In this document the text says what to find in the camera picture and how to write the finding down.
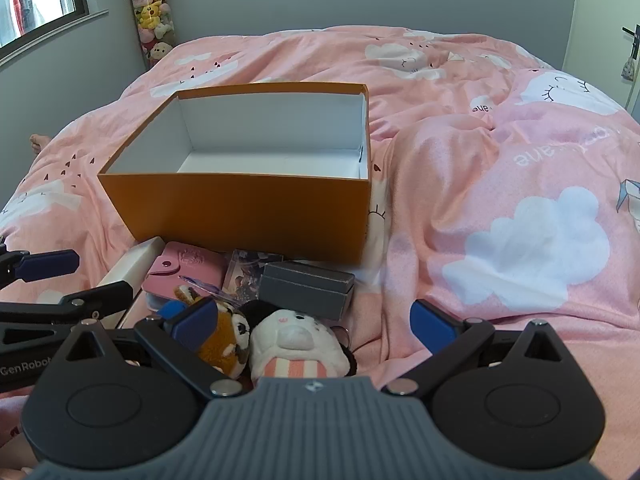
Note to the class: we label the white plush toy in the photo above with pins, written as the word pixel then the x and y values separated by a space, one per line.
pixel 295 340

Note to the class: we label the illustrated card pack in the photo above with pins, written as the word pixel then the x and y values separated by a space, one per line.
pixel 245 275

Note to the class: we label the brown plush toy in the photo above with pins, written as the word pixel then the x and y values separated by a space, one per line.
pixel 225 345

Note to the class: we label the orange cardboard box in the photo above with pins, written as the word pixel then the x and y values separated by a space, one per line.
pixel 240 215

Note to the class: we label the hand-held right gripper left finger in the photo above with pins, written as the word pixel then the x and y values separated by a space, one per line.
pixel 192 322

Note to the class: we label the clear tube of plush toys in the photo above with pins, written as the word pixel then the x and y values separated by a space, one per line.
pixel 150 15

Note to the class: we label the pink card wallet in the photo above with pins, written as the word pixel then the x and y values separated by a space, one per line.
pixel 185 265

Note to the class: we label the person's foot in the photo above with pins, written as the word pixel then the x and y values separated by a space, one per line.
pixel 39 142

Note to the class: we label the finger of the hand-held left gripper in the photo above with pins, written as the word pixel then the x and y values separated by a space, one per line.
pixel 47 264
pixel 85 297

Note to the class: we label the white glasses case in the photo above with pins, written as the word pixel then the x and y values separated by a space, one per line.
pixel 132 265

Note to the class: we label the white door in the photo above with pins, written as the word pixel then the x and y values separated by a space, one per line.
pixel 600 35

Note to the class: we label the pink cloud print blanket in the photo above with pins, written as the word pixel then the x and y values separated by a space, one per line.
pixel 500 160

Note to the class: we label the dark grey small box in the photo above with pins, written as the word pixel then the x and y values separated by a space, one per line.
pixel 305 287

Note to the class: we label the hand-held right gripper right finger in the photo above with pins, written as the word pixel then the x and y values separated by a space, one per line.
pixel 430 327

